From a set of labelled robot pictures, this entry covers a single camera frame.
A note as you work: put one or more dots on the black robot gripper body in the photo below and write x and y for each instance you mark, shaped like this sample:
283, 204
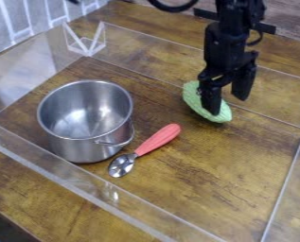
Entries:
224, 54

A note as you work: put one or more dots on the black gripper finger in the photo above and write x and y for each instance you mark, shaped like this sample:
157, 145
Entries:
209, 97
243, 82

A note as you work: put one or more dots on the green bitter gourd toy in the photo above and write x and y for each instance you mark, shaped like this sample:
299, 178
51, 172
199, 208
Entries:
192, 99

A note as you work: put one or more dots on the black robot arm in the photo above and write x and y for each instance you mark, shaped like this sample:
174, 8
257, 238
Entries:
239, 16

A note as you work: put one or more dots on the silver metal pot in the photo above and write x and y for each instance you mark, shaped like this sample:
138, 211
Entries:
86, 118

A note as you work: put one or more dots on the black wall strip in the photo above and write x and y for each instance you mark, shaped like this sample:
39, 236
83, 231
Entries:
212, 16

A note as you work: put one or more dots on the clear acrylic tray wall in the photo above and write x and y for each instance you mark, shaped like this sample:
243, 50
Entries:
223, 184

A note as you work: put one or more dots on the red-handled metal spoon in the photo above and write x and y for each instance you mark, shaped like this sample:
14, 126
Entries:
122, 164

